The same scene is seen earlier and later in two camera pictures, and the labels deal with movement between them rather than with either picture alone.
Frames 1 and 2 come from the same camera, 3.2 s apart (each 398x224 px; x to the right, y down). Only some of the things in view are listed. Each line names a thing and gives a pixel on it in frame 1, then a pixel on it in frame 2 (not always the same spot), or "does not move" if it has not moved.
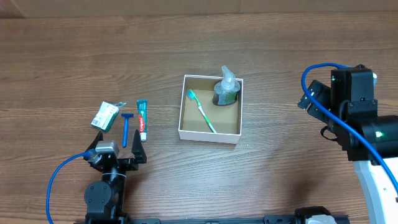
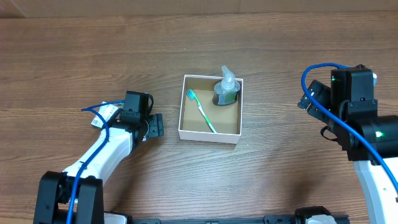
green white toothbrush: x=191 y=95 does not move
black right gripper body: x=315 y=96 does not move
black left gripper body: x=123 y=162 → x=155 y=125
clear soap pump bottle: x=225 y=91 does not move
